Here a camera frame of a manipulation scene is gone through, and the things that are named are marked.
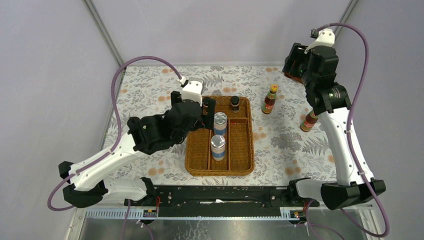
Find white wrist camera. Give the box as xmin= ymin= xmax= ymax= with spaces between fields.
xmin=180 ymin=76 xmax=204 ymax=107
xmin=304 ymin=28 xmax=336 ymax=54

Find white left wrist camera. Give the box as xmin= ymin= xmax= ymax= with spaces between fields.
xmin=180 ymin=76 xmax=204 ymax=107

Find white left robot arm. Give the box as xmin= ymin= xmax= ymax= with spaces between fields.
xmin=58 ymin=91 xmax=216 ymax=208

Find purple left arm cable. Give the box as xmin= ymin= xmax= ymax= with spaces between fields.
xmin=47 ymin=55 xmax=186 ymax=240

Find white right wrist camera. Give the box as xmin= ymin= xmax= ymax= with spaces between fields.
xmin=304 ymin=28 xmax=336 ymax=54

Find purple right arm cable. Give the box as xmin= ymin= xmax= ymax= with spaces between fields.
xmin=304 ymin=22 xmax=390 ymax=240

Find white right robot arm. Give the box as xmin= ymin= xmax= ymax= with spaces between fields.
xmin=282 ymin=42 xmax=386 ymax=210

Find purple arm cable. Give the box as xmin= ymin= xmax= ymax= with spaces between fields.
xmin=304 ymin=22 xmax=390 ymax=240
xmin=47 ymin=55 xmax=186 ymax=240

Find silver-lid salt jar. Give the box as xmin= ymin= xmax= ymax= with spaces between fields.
xmin=213 ymin=112 xmax=228 ymax=137
xmin=210 ymin=134 xmax=226 ymax=161

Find red sauce bottle yellow cap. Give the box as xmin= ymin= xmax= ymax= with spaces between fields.
xmin=261 ymin=84 xmax=279 ymax=114

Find brown wicker basket tray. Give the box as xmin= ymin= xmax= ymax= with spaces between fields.
xmin=185 ymin=96 xmax=255 ymax=176

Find black-cap spice jar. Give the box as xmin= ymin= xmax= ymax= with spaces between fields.
xmin=230 ymin=95 xmax=240 ymax=113
xmin=202 ymin=97 xmax=210 ymax=115

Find floral table mat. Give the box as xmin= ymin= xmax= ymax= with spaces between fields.
xmin=111 ymin=65 xmax=336 ymax=186

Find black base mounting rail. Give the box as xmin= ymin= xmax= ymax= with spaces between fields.
xmin=122 ymin=185 xmax=310 ymax=218

